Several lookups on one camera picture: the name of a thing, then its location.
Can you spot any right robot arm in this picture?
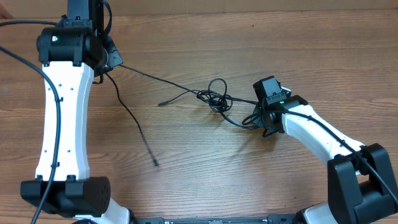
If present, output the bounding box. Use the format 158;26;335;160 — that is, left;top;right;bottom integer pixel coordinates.
250;76;397;224

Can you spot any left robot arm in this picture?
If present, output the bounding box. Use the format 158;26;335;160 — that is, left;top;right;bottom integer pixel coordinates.
21;1;131;223

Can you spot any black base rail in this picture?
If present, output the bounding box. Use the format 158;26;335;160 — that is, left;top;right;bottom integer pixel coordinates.
130;214;295;224

